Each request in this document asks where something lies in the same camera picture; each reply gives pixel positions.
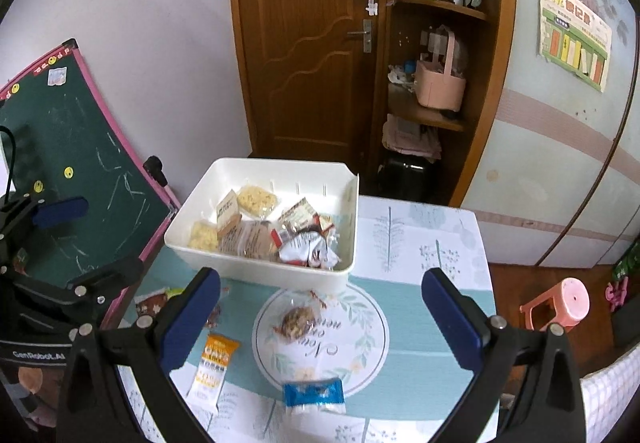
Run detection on wooden corner shelf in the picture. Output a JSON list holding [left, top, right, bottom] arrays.
[[364, 0, 516, 207]]

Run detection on black chalkboard knob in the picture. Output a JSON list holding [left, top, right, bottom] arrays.
[[143, 156, 168, 188]]

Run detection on silver red snack packet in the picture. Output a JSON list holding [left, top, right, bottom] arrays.
[[270, 198, 341, 271]]

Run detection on clear nut bag on plate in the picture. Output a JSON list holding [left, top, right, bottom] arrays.
[[272, 290, 326, 342]]

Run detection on folded pink cloths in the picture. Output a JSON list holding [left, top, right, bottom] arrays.
[[382, 114, 442, 160]]

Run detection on green wrapped snack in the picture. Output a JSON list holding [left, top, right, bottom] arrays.
[[165, 288, 183, 299]]

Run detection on white plastic storage bin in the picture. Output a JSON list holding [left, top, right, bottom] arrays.
[[164, 158, 359, 293]]

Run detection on blue snack packet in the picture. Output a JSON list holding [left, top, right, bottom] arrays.
[[282, 377, 346, 415]]

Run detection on brown paper snack pack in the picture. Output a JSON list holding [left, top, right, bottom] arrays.
[[216, 190, 276, 260]]

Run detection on silver door handle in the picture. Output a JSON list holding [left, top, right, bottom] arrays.
[[347, 19, 372, 54]]

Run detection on red brown snack packet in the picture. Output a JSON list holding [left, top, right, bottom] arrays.
[[134, 288, 168, 317]]

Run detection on brown wooden door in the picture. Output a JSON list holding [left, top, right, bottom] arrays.
[[232, 0, 376, 169]]

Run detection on pink handled basket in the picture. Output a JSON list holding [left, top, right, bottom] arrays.
[[414, 26, 468, 112]]

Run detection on colourful wall poster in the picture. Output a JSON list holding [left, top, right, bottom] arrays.
[[538, 0, 612, 93]]

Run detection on pink plastic stool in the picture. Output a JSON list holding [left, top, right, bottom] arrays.
[[520, 277, 590, 331]]

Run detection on clear nut snack bag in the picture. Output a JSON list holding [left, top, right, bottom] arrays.
[[205, 286, 230, 330]]

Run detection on clear-wrapped yellow cracker pack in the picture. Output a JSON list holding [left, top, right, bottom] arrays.
[[238, 185, 279, 220]]

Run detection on green chalkboard pink frame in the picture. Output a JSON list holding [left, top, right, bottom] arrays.
[[1, 39, 177, 287]]

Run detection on orange white oats bar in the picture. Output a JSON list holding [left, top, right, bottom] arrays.
[[186, 333, 241, 416]]

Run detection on clear-wrapped biscuit pack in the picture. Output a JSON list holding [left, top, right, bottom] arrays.
[[188, 221, 218, 252]]

